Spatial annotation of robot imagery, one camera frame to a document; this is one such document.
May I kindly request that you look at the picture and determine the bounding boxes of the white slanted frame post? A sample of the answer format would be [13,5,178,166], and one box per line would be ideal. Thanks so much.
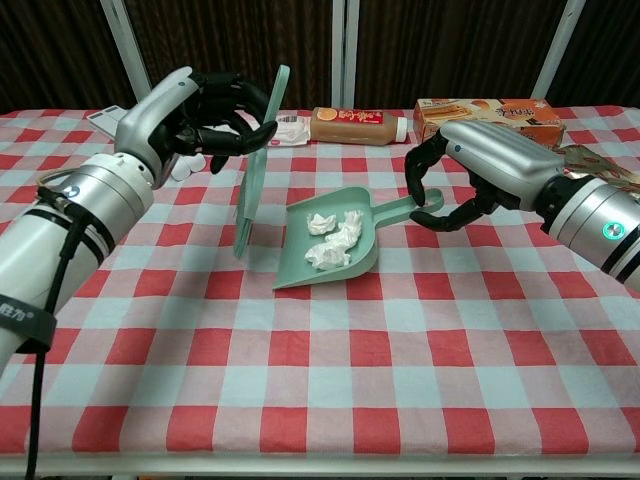
[99,0,154,109]
[530,0,586,101]

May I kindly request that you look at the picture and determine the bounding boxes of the brown drink bottle orange label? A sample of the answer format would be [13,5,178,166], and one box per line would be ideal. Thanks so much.
[309,106,409,147]

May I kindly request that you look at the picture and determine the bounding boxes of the large white tissue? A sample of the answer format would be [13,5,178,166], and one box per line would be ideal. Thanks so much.
[304,243,352,272]

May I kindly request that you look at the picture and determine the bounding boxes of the white table frame rail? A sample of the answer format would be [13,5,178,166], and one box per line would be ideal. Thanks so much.
[0,453,640,477]

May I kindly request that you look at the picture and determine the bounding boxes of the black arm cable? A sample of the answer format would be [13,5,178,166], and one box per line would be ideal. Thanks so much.
[24,187,91,480]

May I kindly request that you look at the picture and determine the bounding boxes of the green plastic dustpan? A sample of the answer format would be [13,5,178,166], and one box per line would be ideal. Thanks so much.
[272,186,445,291]

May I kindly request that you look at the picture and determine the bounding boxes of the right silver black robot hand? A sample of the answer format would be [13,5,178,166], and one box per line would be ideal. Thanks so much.
[404,121,569,234]

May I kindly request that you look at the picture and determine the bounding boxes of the white vertical frame post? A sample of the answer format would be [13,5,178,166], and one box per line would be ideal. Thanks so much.
[330,0,360,110]

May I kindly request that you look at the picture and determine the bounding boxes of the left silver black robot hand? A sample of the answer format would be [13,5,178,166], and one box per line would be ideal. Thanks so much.
[113,65,279,190]

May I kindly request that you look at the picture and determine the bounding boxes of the green hand broom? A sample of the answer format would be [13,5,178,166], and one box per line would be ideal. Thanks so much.
[233,64,291,260]

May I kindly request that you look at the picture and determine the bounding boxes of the clear plastic package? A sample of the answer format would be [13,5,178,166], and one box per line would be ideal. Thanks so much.
[273,113,311,147]

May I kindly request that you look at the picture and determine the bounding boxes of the white folding stand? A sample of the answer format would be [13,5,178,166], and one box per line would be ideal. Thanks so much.
[87,105,206,182]

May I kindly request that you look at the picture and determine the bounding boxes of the black velcro strap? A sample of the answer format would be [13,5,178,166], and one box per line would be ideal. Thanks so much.
[0,294,59,352]

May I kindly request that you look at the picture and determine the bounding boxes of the orange cake box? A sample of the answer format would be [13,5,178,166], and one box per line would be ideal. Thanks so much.
[415,97,568,149]

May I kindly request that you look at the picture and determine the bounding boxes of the gold foil snack bag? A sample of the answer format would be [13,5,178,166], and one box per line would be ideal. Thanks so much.
[557,144,640,194]

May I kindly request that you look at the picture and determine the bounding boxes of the red blue checkered tablecloth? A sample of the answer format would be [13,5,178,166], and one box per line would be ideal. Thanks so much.
[0,105,640,459]

